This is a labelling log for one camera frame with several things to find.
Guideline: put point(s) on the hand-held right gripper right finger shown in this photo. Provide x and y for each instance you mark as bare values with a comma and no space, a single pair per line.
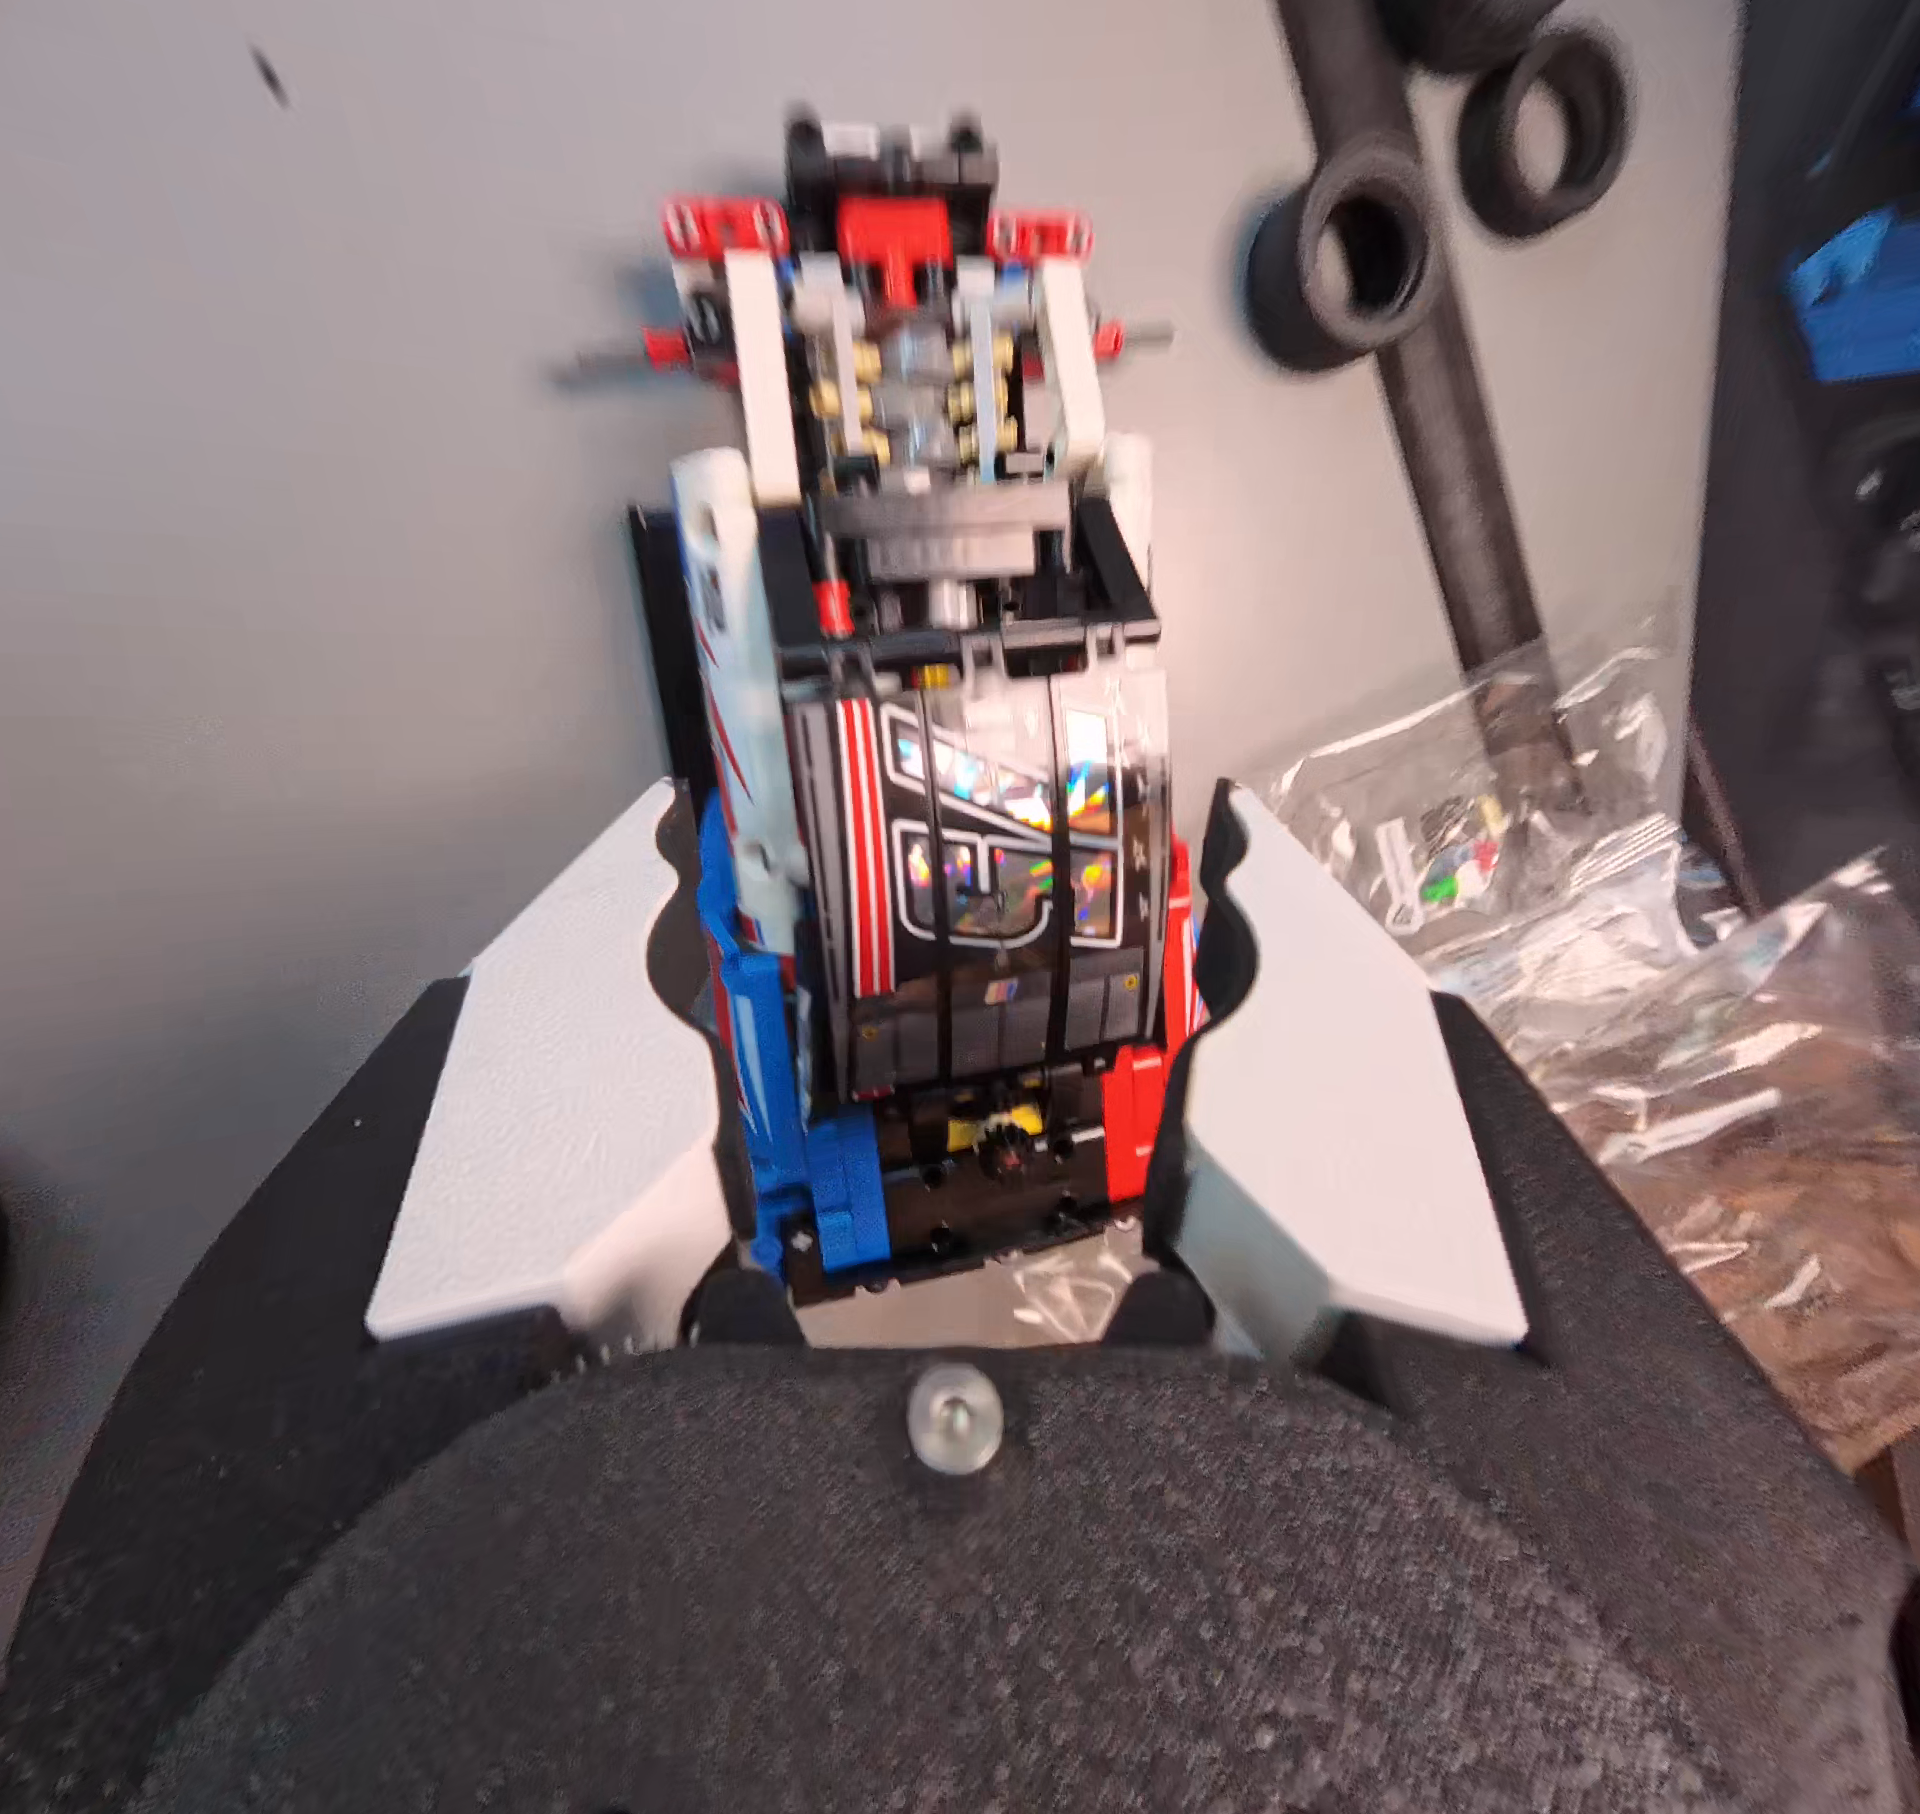
1349,1124

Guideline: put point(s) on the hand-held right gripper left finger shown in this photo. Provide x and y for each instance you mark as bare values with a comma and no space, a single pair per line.
541,1093

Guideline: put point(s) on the tiny black lego pin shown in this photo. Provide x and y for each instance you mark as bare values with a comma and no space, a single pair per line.
272,76

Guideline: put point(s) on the black lego set box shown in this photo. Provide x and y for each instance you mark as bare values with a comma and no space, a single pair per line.
1771,496

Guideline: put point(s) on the partly built lego race car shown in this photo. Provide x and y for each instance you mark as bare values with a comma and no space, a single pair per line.
960,824

